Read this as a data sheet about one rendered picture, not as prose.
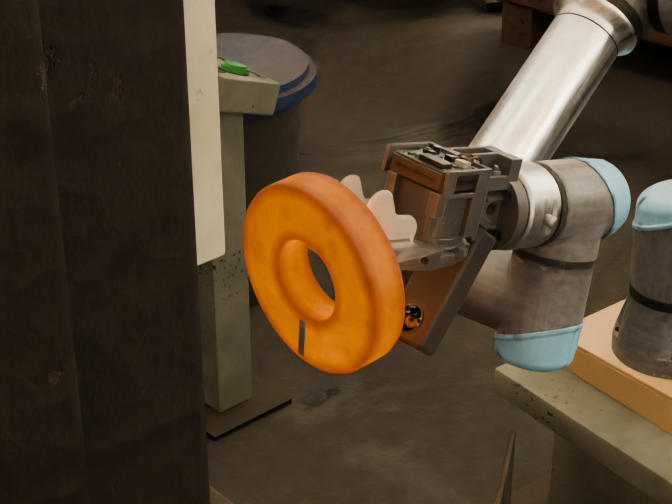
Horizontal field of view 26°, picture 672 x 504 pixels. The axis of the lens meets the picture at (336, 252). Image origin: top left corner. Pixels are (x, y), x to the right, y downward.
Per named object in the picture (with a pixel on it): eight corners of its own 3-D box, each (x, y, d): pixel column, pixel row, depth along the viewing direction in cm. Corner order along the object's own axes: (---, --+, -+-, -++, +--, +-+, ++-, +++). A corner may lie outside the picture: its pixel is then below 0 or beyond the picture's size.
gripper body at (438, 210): (378, 142, 117) (476, 137, 125) (356, 242, 119) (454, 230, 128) (446, 174, 112) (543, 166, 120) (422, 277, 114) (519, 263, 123)
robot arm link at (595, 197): (627, 256, 133) (646, 166, 131) (553, 268, 126) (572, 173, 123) (559, 231, 139) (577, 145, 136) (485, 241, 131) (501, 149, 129)
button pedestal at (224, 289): (224, 448, 229) (207, 83, 199) (136, 384, 245) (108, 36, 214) (301, 409, 238) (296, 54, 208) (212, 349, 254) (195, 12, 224)
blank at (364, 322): (381, 244, 102) (415, 228, 104) (242, 151, 111) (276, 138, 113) (366, 411, 111) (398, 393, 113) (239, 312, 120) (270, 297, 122)
